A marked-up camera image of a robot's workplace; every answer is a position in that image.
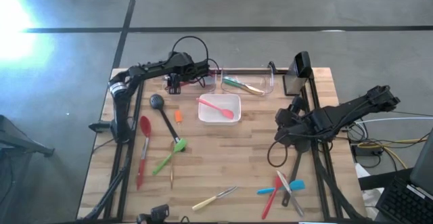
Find black ladle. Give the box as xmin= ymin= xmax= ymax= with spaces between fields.
xmin=149 ymin=93 xmax=182 ymax=143

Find black laptop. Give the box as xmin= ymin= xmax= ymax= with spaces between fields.
xmin=375 ymin=129 xmax=433 ymax=224

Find cream-handled kitchen knife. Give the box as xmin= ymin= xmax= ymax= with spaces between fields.
xmin=191 ymin=185 xmax=238 ymax=212

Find white plastic bin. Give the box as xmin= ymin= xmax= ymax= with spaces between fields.
xmin=197 ymin=93 xmax=242 ymax=127

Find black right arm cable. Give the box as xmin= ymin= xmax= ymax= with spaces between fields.
xmin=266 ymin=138 xmax=289 ymax=169

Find white paper sheet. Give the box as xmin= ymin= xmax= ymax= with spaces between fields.
xmin=355 ymin=162 xmax=385 ymax=220

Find pink silicone spatula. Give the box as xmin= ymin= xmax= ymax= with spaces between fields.
xmin=196 ymin=97 xmax=235 ymax=120

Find yellow cable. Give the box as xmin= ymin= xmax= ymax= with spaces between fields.
xmin=357 ymin=138 xmax=430 ymax=170

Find white cable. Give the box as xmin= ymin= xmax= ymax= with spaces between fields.
xmin=355 ymin=116 xmax=433 ymax=126

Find metal box grater black handle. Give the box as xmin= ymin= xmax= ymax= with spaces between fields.
xmin=282 ymin=50 xmax=314 ymax=97

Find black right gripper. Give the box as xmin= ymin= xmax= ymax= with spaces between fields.
xmin=273 ymin=95 xmax=318 ymax=155

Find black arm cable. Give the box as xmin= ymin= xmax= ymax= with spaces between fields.
xmin=170 ymin=35 xmax=221 ymax=83
xmin=266 ymin=138 xmax=289 ymax=169

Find red silicone spatula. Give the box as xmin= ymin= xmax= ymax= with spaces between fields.
xmin=261 ymin=174 xmax=284 ymax=220

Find small black device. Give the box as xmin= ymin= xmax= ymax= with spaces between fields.
xmin=136 ymin=203 xmax=170 ymax=224

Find green silicone spatula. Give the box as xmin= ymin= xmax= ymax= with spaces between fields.
xmin=152 ymin=137 xmax=188 ymax=176

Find black table frame rails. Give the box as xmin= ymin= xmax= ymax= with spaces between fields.
xmin=76 ymin=67 xmax=373 ymax=224

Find red spoon with metal shaft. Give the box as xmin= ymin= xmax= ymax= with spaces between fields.
xmin=135 ymin=115 xmax=152 ymax=191

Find clear plastic bin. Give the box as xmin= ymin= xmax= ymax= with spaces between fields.
xmin=164 ymin=65 xmax=219 ymax=95
xmin=220 ymin=64 xmax=275 ymax=96

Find black stand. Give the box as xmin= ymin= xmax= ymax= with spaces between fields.
xmin=0 ymin=114 xmax=55 ymax=224

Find black desk bar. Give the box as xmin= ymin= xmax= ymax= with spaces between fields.
xmin=357 ymin=168 xmax=415 ymax=192

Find silver table knife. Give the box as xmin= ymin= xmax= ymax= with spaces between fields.
xmin=275 ymin=169 xmax=305 ymax=217

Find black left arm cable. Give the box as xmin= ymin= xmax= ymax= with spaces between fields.
xmin=170 ymin=35 xmax=221 ymax=83

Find black spatula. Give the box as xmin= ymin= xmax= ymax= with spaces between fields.
xmin=281 ymin=148 xmax=304 ymax=208

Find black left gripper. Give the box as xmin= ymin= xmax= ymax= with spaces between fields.
xmin=167 ymin=51 xmax=210 ymax=95

